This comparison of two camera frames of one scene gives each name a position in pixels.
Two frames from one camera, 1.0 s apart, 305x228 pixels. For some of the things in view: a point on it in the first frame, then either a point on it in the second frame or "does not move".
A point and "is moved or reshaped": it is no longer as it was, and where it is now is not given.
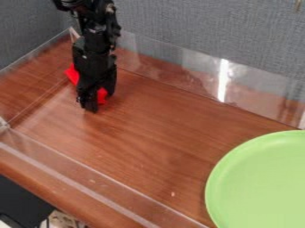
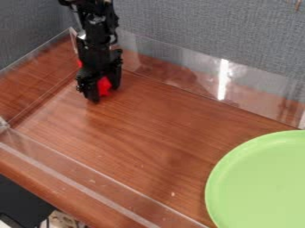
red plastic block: [72, 76] is moved or reshaped
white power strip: [60, 220] does not move
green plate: [255, 187] does not move
